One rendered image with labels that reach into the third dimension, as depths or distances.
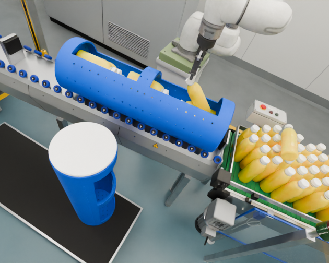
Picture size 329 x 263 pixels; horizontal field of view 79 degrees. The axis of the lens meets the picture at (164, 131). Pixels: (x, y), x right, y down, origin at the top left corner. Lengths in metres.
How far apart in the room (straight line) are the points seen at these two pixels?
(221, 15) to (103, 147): 0.69
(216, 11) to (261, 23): 0.15
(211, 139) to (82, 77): 0.68
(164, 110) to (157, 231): 1.21
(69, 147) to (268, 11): 0.89
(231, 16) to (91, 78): 0.65
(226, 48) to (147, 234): 1.55
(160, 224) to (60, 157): 1.21
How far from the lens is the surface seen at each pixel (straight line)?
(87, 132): 0.98
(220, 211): 1.12
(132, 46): 3.01
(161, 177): 2.04
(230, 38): 1.45
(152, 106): 0.93
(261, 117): 1.32
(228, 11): 0.80
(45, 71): 1.49
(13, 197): 1.92
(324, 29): 3.70
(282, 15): 0.84
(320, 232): 0.97
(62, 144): 0.96
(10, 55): 1.54
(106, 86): 1.00
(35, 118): 2.48
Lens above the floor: 1.83
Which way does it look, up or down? 51 degrees down
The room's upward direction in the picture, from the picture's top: 19 degrees clockwise
